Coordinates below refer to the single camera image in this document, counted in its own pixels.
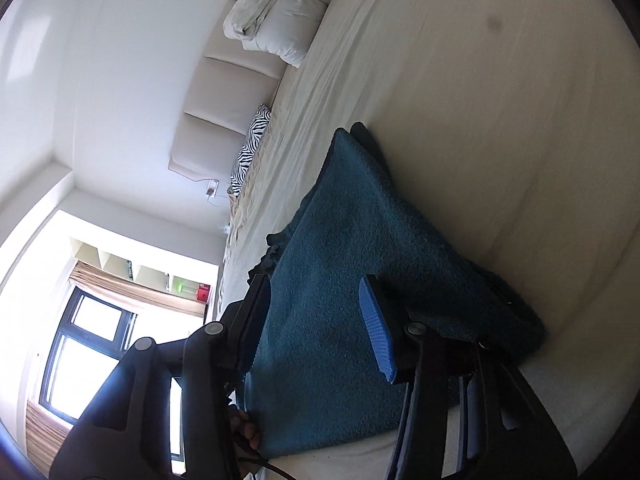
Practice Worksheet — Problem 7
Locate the black cable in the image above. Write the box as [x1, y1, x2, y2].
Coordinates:
[234, 439, 302, 480]

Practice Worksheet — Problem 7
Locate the bed with beige sheet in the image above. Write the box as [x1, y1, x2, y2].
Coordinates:
[215, 0, 640, 480]

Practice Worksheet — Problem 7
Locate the beige padded headboard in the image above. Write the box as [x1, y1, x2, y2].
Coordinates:
[167, 20, 286, 183]

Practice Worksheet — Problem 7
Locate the dark teal knit sweater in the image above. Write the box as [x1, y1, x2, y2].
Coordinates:
[242, 121, 547, 461]

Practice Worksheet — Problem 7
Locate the beige curtain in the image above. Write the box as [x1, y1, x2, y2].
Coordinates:
[67, 260, 208, 318]
[25, 402, 76, 463]

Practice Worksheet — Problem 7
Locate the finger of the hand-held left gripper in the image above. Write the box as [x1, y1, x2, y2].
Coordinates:
[392, 385, 425, 480]
[461, 377, 483, 466]

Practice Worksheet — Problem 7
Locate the folded white duvet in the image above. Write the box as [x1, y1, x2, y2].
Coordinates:
[222, 0, 361, 68]

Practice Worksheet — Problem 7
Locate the black framed window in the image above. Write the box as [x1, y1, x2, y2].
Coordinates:
[37, 290, 187, 467]

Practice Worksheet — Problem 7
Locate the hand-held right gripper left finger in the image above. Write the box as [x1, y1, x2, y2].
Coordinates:
[50, 274, 273, 480]

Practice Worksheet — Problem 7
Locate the white wall shelf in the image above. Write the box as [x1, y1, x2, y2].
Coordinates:
[70, 237, 221, 311]

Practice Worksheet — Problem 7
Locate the person's left hand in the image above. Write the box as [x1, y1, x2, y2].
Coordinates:
[227, 402, 264, 466]

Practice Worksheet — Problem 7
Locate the zebra print pillow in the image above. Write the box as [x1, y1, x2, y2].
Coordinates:
[229, 104, 273, 196]

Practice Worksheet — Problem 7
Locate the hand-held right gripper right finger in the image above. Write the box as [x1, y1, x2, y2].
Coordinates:
[359, 274, 581, 480]

